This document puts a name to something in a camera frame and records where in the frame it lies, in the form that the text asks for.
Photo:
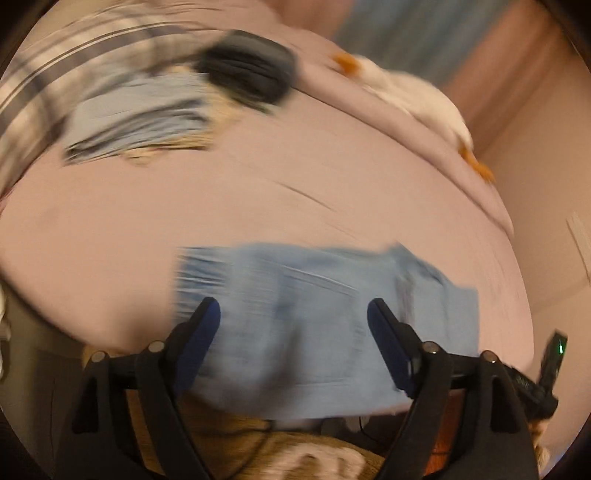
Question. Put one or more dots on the grey bed base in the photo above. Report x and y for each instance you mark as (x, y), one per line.
(32, 383)

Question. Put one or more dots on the folded pale blue pants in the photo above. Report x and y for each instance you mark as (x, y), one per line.
(138, 115)

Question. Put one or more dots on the light blue denim pants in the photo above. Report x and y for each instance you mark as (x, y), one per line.
(300, 323)

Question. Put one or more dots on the white goose plush toy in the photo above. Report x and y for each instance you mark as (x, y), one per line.
(415, 94)

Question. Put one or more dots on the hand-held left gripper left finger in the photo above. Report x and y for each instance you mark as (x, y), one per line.
(196, 344)

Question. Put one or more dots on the plaid pillow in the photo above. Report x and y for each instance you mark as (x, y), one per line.
(51, 78)

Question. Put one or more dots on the pink quilt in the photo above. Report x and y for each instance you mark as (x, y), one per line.
(369, 120)

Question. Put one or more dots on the yellow printed cloth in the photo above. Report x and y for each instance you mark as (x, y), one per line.
(221, 108)

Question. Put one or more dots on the pink bed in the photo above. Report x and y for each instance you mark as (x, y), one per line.
(138, 207)

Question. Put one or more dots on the folded dark grey pants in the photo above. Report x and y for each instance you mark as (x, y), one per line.
(249, 64)

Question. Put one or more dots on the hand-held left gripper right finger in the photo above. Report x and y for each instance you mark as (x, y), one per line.
(388, 341)

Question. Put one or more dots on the pink curtain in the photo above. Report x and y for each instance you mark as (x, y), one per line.
(517, 78)

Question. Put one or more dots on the blue grey curtain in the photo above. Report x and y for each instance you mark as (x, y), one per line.
(415, 32)

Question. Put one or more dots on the orange fleece cloth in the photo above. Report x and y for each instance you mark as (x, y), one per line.
(445, 438)

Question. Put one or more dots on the brown fleece blanket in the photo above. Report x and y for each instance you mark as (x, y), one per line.
(277, 452)

